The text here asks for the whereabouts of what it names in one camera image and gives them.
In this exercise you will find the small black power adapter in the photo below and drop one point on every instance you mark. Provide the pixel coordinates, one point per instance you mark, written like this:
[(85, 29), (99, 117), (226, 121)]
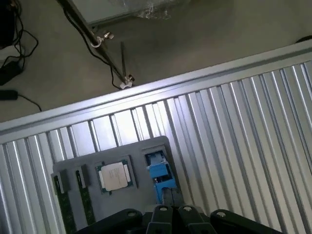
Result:
[(7, 94)]

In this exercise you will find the large black power adapter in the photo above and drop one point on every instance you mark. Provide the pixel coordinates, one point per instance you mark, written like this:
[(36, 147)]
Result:
[(9, 72)]

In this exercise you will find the green RAM stick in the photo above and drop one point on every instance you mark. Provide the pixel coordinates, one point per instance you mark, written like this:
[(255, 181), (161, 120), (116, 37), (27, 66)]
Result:
[(86, 202), (64, 207)]

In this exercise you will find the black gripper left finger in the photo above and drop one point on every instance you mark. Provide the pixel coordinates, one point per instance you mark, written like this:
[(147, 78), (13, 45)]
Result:
[(161, 219)]

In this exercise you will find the thin metal stand leg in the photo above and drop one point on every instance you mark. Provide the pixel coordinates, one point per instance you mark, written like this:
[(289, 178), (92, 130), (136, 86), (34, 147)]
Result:
[(124, 61)]

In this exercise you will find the metal stand pole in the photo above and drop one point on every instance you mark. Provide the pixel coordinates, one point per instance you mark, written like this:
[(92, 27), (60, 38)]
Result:
[(83, 26)]

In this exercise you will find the CPU with silver lid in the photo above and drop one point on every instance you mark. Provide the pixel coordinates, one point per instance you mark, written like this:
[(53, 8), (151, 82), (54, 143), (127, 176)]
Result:
[(115, 176)]

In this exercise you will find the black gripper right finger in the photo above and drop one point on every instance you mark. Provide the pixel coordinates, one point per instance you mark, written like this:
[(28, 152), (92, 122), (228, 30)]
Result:
[(190, 219)]

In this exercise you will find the silver pole clamp knob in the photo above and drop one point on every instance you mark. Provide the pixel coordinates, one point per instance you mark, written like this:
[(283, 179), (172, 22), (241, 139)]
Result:
[(103, 38)]

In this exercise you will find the clear plastic sheet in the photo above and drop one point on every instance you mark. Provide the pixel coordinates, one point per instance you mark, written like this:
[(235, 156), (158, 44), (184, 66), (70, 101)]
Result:
[(151, 8)]

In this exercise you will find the blue disk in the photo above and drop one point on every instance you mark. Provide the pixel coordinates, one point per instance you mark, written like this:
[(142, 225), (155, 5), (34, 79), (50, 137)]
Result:
[(159, 171)]

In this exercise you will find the white stand foot clamp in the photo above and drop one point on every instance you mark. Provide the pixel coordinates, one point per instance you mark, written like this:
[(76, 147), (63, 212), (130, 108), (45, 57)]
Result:
[(127, 81)]

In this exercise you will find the gray flat panel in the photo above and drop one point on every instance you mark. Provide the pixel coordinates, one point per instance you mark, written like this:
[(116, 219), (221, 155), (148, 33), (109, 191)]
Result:
[(102, 12)]

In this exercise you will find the gray parts rack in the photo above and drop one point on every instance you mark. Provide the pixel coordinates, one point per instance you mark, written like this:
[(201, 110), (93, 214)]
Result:
[(114, 151)]

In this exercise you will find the black device case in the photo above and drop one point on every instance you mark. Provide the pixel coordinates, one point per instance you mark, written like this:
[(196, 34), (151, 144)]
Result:
[(6, 22)]

